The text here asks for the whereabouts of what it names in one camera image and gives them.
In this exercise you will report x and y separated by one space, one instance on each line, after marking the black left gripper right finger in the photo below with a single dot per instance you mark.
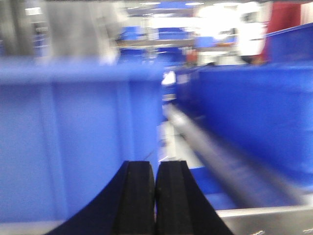
181 207

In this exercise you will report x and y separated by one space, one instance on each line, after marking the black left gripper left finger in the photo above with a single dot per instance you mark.
125 206

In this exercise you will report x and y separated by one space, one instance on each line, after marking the large blue bin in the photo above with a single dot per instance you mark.
66 127

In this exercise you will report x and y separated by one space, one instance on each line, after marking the upper right blue bin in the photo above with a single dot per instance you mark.
267 110

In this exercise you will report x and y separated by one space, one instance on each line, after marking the person in white shirt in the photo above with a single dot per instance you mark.
239 25

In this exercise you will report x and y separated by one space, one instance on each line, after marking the steel lane divider rail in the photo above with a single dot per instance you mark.
249 183

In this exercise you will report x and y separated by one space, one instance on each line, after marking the stainless steel shelf front rail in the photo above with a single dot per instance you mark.
291 220

